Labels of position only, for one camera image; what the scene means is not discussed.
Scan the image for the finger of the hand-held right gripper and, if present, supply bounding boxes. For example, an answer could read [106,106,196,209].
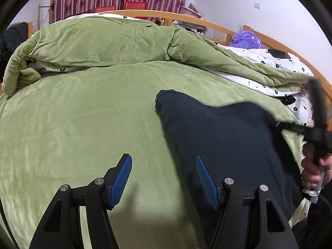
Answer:
[270,121,316,138]
[310,79,328,130]

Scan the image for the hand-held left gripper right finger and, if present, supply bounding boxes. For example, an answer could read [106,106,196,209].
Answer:
[196,155,299,249]

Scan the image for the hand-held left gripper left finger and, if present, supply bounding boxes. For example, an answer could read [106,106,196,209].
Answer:
[28,154,133,249]

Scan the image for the dark navy sweater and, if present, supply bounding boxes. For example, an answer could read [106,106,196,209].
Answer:
[155,89,315,229]

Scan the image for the person's right hand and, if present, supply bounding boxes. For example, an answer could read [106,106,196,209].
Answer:
[301,144,332,191]

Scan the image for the white star printed cloth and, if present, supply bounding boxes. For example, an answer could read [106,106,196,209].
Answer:
[289,198,310,227]

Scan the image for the green plush bed blanket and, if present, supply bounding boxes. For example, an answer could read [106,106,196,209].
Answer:
[0,60,309,249]

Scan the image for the person's dark pants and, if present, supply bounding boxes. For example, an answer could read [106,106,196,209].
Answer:
[290,193,332,249]

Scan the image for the purple plush toy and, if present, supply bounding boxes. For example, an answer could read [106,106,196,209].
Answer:
[228,30,264,49]

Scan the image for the green quilt white floral lining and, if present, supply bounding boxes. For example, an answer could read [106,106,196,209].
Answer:
[1,13,316,125]

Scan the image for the red box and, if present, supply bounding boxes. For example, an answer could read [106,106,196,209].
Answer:
[93,4,117,13]
[123,0,148,12]

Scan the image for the black clothing pile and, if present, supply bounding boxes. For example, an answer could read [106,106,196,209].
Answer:
[0,22,29,55]

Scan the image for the wooden rack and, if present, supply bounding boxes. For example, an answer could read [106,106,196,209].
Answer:
[38,0,56,25]

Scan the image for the wooden bed frame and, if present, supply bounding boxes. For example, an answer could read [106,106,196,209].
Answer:
[114,10,332,133]

